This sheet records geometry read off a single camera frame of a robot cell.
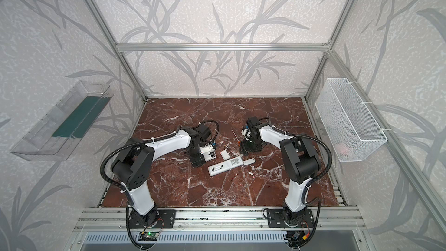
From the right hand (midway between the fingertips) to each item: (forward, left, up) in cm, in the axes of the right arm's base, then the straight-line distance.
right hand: (245, 146), depth 95 cm
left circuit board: (-41, +42, -2) cm, 59 cm away
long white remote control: (-11, +11, 0) cm, 16 cm away
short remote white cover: (-4, +11, -2) cm, 12 cm away
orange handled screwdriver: (+3, +4, -2) cm, 5 cm away
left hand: (-4, +25, +1) cm, 26 cm away
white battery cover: (-8, -2, -2) cm, 9 cm away
